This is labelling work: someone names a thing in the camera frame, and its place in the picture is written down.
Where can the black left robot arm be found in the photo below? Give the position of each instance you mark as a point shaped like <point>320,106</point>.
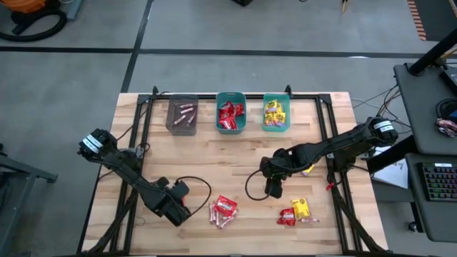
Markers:
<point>125,167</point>

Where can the black floor mat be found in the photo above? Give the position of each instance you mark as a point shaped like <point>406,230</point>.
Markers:
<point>439,18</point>

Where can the pink patterned pouch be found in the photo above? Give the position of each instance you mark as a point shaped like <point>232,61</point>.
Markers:
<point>448,128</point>

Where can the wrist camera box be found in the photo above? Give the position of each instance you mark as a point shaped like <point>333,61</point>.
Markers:
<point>274,189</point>
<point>181,187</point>

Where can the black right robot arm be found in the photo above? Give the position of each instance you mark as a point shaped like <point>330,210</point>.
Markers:
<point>339,142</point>

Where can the black desk leg bar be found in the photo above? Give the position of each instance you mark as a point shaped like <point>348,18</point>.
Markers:
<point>392,154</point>

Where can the yellow candy packet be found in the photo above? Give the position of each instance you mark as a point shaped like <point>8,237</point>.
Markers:
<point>270,119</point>
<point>280,118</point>
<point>307,171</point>
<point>300,208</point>
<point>272,106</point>

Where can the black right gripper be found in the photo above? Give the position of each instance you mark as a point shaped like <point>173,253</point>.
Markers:
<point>278,164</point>

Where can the grey translucent plastic bin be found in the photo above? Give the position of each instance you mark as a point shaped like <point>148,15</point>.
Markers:
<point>182,130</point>

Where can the black floor object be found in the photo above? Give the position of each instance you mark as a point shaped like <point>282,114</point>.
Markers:
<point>242,2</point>

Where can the dark teal plastic bin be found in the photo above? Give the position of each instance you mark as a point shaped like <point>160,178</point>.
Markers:
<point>230,95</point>

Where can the backlit computer keyboard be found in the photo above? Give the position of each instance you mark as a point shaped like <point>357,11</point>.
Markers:
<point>441,182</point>

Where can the mint green plastic bin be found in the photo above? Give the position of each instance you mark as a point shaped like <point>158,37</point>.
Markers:
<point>276,128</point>

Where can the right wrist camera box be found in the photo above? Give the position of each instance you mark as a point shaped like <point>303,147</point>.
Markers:
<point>274,189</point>

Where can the black aluminium table frame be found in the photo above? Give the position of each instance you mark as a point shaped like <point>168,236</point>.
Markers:
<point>207,96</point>

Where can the grey metal table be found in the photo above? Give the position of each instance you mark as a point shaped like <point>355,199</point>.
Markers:
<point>14,200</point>

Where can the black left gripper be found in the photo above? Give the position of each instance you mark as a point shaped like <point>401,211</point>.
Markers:
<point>162,200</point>

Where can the black monitor pole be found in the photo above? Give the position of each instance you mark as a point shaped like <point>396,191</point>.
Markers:
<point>433,53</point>

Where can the black desk caster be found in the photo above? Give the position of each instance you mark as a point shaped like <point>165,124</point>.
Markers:
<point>413,227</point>

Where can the orange vacuum cleaner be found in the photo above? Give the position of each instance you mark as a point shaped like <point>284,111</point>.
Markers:
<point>25,5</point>

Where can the black desk device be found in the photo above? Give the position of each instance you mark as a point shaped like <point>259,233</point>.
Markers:
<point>450,80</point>

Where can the thin wooden pole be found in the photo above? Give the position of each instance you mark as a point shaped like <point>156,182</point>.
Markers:
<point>345,5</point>

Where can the grey desk with keyboard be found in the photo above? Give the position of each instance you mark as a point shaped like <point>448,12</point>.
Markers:
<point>439,221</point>

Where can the white paper sheet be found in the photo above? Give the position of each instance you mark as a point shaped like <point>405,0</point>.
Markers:
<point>392,175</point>

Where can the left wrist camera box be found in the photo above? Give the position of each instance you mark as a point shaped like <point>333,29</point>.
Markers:
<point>181,187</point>

